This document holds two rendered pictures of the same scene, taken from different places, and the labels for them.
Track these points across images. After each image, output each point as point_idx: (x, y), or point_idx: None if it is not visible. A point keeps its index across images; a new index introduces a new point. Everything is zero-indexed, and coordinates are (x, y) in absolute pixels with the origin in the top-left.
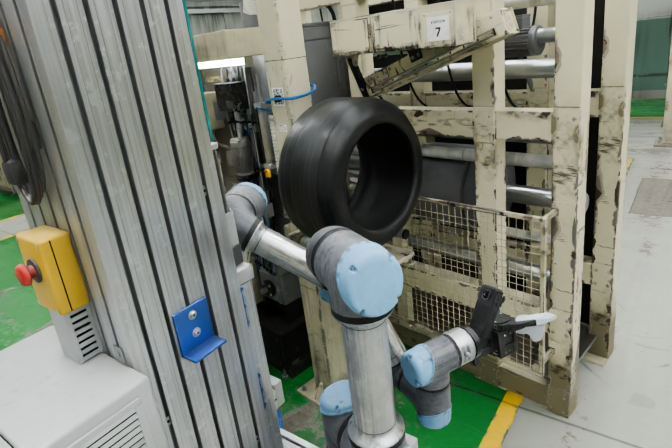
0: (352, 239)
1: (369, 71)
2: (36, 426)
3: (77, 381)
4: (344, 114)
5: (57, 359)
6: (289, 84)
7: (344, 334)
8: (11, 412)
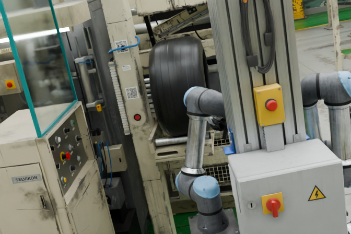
0: (332, 72)
1: (133, 27)
2: (319, 156)
3: (297, 150)
4: (191, 46)
5: (269, 153)
6: (131, 36)
7: (337, 114)
8: (300, 162)
